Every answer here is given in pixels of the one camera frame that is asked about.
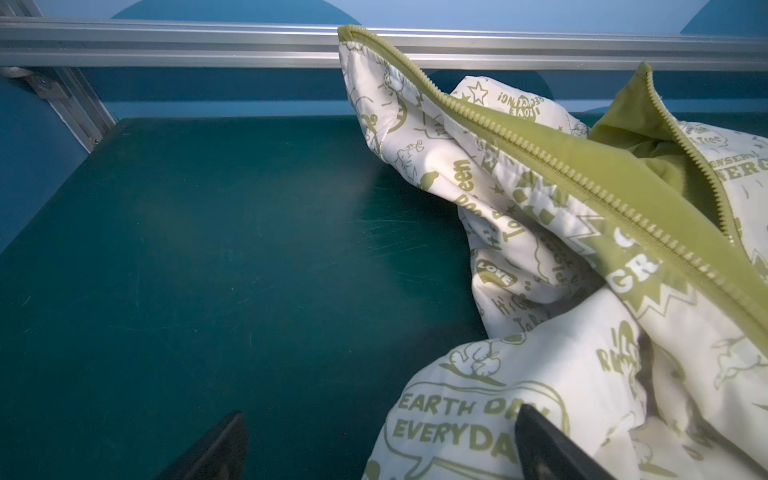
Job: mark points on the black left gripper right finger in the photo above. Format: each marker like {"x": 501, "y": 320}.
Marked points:
{"x": 547, "y": 453}

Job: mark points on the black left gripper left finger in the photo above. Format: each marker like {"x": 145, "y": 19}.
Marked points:
{"x": 219, "y": 454}

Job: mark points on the white green printed jacket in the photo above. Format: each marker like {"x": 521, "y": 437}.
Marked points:
{"x": 619, "y": 269}

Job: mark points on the left aluminium frame post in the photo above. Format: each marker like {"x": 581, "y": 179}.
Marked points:
{"x": 73, "y": 99}

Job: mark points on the rear horizontal aluminium frame bar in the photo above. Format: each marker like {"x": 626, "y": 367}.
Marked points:
{"x": 44, "y": 42}

